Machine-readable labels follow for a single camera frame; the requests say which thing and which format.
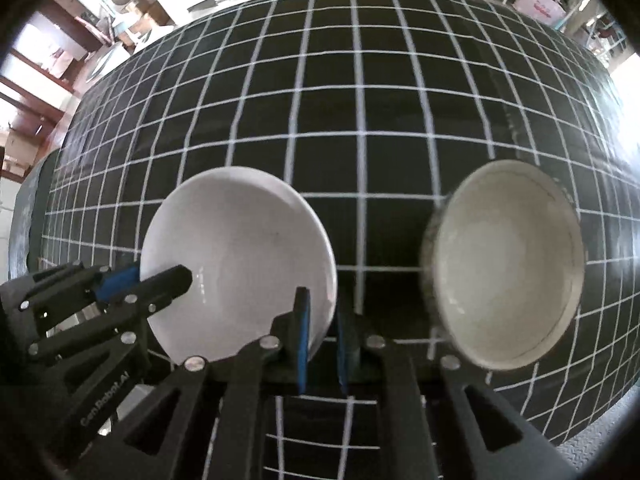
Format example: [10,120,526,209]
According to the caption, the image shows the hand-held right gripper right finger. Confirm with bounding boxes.
[336,305,577,480]

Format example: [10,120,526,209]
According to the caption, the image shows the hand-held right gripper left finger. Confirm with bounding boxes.
[70,287,313,480]

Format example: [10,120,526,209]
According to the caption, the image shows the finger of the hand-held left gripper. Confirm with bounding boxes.
[17,260,142,322]
[27,265,194,361]

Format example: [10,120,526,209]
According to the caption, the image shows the plain white bowl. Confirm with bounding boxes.
[140,166,338,363]

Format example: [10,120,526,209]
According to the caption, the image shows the patterned bowl gold rim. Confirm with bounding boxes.
[420,160,586,371]

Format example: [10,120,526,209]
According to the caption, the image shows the dark cloth covered chair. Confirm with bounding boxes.
[7,155,66,281]

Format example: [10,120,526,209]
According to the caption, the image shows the white mop bucket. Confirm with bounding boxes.
[87,40,133,81]

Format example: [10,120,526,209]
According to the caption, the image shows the black white checked tablecloth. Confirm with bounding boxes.
[37,0,636,480]

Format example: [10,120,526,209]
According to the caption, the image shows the pink shopping bag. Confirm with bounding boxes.
[514,0,567,25]

